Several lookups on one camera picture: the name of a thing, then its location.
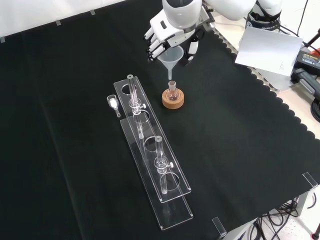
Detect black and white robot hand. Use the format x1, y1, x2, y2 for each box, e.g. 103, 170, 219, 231
143, 9, 206, 67

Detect translucent plastic funnel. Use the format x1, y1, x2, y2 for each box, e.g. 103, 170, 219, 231
157, 45, 185, 81

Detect glass round-bottom flask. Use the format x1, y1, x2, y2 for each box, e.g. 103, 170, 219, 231
166, 80, 180, 102

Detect glass weighing funnel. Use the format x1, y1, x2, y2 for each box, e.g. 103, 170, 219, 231
106, 94, 121, 118

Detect clear acrylic funnel stand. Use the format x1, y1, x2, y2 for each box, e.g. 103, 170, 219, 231
113, 74, 195, 231

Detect black bench cloth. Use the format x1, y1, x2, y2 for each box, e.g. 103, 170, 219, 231
0, 0, 320, 240

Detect black power adapter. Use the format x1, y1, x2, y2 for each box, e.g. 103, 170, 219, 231
296, 48, 320, 70

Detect clear acrylic edge clamp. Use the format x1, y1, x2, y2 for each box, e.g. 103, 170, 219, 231
302, 172, 320, 187
211, 216, 227, 237

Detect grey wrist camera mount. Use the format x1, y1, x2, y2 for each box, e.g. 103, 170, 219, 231
198, 6, 216, 32

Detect cork ring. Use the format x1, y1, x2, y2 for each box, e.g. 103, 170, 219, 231
161, 88, 186, 110

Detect black cable bundle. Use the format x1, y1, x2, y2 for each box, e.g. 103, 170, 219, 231
246, 198, 302, 240

